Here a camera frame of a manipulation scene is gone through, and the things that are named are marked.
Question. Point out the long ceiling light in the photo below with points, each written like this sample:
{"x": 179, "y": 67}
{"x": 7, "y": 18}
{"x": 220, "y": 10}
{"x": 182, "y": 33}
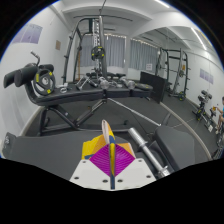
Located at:
{"x": 199, "y": 39}

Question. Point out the black padded bench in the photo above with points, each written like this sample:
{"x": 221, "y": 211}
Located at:
{"x": 175, "y": 146}

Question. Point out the pale purple wall poster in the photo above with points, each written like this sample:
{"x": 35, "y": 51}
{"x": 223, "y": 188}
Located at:
{"x": 206, "y": 76}

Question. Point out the small black weight plate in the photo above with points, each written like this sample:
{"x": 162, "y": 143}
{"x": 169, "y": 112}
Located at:
{"x": 97, "y": 53}

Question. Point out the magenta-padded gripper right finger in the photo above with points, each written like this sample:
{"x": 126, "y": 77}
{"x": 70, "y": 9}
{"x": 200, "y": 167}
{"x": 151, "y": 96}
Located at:
{"x": 128, "y": 170}

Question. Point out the chrome barbell sleeve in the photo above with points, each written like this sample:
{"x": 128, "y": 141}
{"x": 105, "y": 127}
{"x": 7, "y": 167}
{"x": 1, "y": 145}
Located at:
{"x": 146, "y": 150}

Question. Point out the black weight bench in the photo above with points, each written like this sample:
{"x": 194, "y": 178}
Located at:
{"x": 76, "y": 94}

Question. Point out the thin silver bar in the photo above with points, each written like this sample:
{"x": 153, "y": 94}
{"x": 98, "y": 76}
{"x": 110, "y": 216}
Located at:
{"x": 133, "y": 112}

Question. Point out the yellow orange printed towel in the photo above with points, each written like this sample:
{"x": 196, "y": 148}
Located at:
{"x": 96, "y": 146}

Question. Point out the person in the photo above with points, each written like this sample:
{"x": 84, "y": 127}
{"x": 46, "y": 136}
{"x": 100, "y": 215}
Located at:
{"x": 220, "y": 115}

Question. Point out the black dumbbell stand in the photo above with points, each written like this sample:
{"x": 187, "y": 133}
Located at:
{"x": 204, "y": 108}

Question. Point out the small brown wall board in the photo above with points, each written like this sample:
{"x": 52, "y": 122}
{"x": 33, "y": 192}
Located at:
{"x": 57, "y": 45}

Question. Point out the black yellow-marked weight plate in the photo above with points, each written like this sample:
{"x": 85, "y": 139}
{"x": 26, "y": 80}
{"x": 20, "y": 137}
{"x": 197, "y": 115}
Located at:
{"x": 44, "y": 82}

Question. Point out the chrome dumbbell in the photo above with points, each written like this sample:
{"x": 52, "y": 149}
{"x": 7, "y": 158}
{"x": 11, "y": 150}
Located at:
{"x": 104, "y": 83}
{"x": 127, "y": 83}

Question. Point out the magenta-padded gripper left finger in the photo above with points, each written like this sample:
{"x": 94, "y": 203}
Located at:
{"x": 96, "y": 170}

